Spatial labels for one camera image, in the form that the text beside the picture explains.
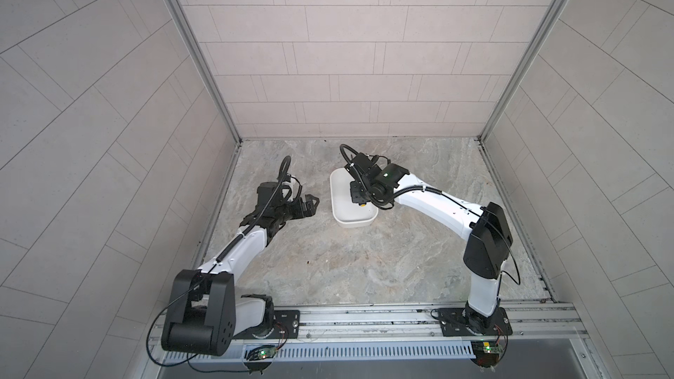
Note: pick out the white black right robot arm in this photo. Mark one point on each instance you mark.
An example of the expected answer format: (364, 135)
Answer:
(488, 241)

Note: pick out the metal corner post left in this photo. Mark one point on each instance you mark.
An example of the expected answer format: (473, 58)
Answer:
(186, 33)

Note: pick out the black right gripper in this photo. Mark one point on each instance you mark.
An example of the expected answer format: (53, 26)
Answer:
(354, 191)

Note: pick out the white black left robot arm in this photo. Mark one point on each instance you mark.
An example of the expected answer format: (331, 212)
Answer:
(204, 314)

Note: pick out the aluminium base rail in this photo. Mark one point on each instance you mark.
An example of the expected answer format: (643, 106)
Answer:
(404, 325)

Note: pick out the white plastic bin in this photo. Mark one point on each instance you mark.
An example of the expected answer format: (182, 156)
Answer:
(347, 213)

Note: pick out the green circuit board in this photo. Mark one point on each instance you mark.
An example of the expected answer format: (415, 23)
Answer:
(262, 353)
(487, 353)

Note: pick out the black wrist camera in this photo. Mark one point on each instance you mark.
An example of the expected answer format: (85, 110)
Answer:
(273, 194)
(365, 167)

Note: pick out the left green circuit board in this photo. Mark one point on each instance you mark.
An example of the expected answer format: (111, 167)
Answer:
(262, 353)

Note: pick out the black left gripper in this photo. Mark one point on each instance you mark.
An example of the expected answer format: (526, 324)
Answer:
(309, 211)

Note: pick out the white slotted cable duct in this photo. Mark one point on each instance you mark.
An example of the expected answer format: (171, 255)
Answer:
(375, 351)

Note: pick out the metal corner post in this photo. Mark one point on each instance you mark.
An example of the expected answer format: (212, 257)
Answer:
(186, 33)
(552, 14)

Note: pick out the right green circuit board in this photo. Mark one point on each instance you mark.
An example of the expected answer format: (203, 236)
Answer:
(487, 353)

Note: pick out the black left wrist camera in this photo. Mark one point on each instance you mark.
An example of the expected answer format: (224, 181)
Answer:
(273, 194)

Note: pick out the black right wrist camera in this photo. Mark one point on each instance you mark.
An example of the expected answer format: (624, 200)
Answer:
(365, 167)

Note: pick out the metal corner post right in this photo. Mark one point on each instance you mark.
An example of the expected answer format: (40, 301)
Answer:
(552, 14)

